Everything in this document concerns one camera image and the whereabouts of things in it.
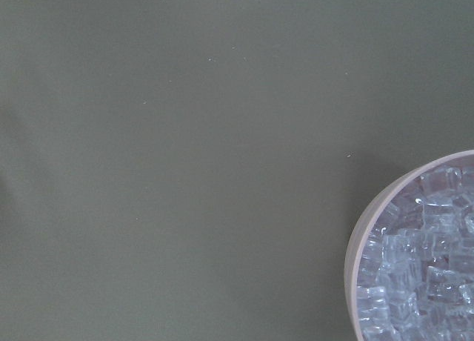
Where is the pile of ice cubes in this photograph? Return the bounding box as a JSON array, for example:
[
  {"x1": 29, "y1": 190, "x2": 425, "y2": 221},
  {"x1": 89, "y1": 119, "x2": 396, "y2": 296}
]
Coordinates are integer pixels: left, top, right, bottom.
[{"x1": 356, "y1": 165, "x2": 473, "y2": 340}]

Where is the pink bowl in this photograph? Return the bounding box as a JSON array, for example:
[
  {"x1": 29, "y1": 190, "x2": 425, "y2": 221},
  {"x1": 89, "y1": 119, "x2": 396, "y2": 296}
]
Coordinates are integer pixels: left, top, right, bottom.
[{"x1": 344, "y1": 150, "x2": 473, "y2": 341}]

